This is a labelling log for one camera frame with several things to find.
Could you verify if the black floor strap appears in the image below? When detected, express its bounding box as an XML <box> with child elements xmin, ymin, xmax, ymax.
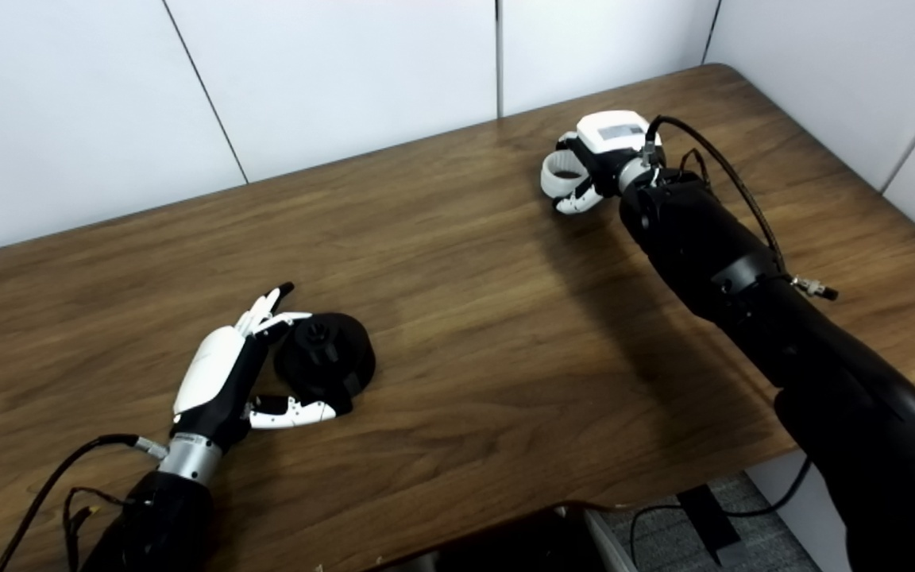
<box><xmin>676</xmin><ymin>485</ymin><xmax>744</xmax><ymax>566</ymax></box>

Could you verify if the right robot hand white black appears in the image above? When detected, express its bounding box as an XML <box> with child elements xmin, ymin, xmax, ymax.
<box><xmin>553</xmin><ymin>110</ymin><xmax>663</xmax><ymax>215</ymax></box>

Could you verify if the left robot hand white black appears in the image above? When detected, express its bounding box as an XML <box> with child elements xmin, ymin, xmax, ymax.
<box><xmin>172</xmin><ymin>282</ymin><xmax>338</xmax><ymax>455</ymax></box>

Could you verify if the round black part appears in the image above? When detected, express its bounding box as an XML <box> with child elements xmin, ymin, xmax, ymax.
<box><xmin>273</xmin><ymin>312</ymin><xmax>376</xmax><ymax>415</ymax></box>

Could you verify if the black floor cable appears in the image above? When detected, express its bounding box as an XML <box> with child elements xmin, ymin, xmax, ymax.
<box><xmin>628</xmin><ymin>457</ymin><xmax>812</xmax><ymax>557</ymax></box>

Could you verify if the white ribbed ring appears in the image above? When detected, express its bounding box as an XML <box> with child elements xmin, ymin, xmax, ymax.
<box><xmin>540</xmin><ymin>149</ymin><xmax>595</xmax><ymax>201</ymax></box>

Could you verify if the grey slanted bar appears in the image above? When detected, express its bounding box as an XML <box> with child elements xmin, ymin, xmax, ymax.
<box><xmin>583</xmin><ymin>508</ymin><xmax>641</xmax><ymax>572</ymax></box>

